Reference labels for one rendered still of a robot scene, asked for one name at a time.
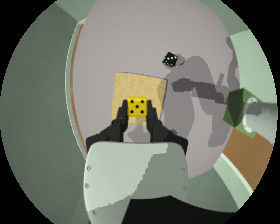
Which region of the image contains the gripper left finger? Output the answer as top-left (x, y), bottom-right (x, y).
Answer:
top-left (86, 99), bottom-right (129, 153)

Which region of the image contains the black die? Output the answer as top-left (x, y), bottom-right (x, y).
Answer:
top-left (162, 52), bottom-right (178, 67)

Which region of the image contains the tan mat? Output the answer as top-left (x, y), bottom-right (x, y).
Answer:
top-left (112, 72), bottom-right (167, 125)

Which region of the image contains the yellow die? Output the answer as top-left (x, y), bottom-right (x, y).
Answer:
top-left (127, 97), bottom-right (147, 117)

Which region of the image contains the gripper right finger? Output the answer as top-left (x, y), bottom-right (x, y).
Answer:
top-left (146, 100), bottom-right (188, 156)

